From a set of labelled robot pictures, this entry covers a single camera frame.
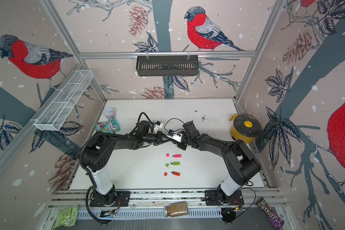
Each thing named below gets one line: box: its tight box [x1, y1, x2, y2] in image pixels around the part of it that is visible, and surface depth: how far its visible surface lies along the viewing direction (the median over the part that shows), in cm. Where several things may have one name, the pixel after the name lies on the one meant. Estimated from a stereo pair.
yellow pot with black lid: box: [229, 114, 262, 144], surface depth 90 cm
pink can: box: [103, 107, 117, 121], surface depth 109 cm
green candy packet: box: [94, 116, 121, 134], surface depth 102 cm
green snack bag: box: [52, 204, 79, 229], surface depth 70 cm
